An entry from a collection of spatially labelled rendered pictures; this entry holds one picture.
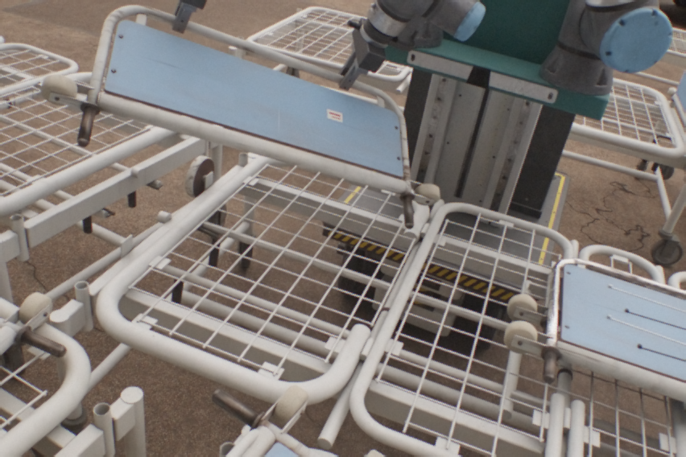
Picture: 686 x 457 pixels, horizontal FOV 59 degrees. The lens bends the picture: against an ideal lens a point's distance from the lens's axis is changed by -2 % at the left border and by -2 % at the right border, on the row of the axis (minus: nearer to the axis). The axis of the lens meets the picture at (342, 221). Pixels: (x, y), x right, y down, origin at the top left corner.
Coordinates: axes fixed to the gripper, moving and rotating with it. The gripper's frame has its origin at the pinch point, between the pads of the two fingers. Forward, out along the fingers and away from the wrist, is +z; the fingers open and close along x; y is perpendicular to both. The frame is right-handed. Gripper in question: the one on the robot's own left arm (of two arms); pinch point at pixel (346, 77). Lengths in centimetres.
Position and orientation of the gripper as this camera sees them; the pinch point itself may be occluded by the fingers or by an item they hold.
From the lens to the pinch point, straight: 156.7
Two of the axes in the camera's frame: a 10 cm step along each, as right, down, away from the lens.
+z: -4.8, 5.6, 6.7
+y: -8.7, -2.1, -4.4
